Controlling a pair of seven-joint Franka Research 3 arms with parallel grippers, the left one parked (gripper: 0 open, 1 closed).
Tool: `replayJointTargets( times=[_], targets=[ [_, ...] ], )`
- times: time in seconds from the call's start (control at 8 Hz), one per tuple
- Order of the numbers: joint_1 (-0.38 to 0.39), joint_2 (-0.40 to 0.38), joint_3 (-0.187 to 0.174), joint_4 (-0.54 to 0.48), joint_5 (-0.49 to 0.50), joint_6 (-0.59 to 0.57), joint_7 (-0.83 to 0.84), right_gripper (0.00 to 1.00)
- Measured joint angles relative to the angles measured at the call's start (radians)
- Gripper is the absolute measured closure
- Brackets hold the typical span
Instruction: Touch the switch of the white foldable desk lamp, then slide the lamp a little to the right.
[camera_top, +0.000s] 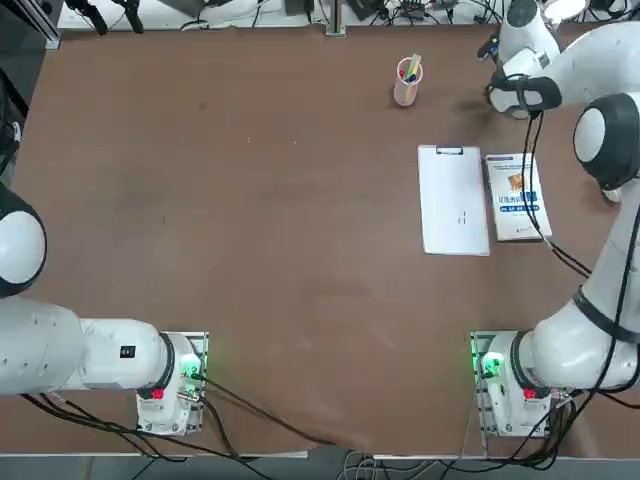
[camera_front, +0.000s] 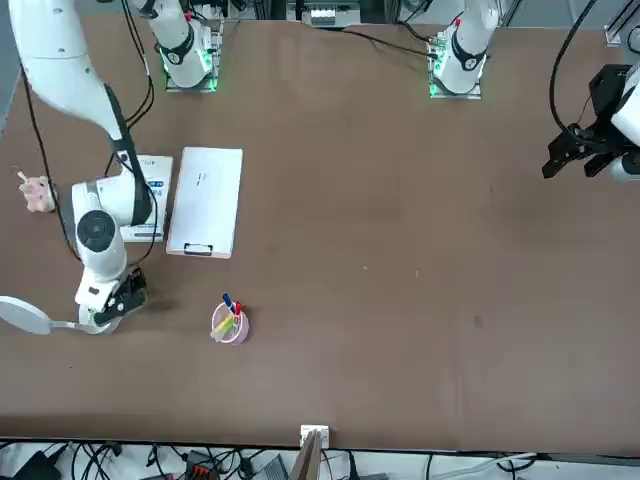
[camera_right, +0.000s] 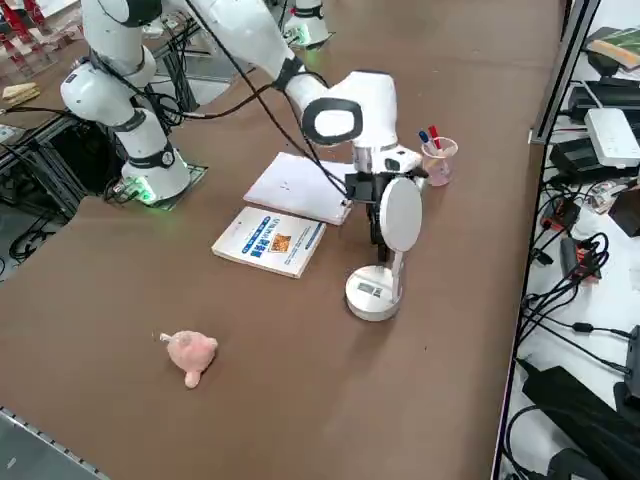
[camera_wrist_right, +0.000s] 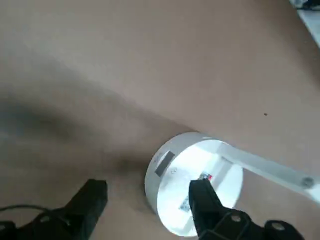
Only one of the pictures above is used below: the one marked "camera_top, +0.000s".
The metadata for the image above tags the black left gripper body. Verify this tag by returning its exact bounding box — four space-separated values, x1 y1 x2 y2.
0 122 22 174

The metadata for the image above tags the black table cable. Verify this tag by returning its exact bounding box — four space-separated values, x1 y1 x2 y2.
199 377 361 449

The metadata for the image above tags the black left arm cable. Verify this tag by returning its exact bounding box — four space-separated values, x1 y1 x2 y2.
19 392 244 460

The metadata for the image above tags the white clipboard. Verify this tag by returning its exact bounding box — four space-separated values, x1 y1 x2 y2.
417 144 491 257

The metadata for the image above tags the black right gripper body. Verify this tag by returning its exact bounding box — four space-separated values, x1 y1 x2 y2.
477 34 501 62

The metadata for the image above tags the aluminium rail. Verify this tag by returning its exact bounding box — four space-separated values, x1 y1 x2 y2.
29 9 62 50

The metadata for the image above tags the white blue book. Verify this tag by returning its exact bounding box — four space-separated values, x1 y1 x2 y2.
484 152 554 244

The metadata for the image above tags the black tripod leg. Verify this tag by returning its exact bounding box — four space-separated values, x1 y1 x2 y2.
113 0 145 34
67 0 109 36

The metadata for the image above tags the pink translucent pen cup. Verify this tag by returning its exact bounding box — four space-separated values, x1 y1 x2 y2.
393 56 425 108

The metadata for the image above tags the aluminium post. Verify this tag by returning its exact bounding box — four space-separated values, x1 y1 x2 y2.
327 0 347 36

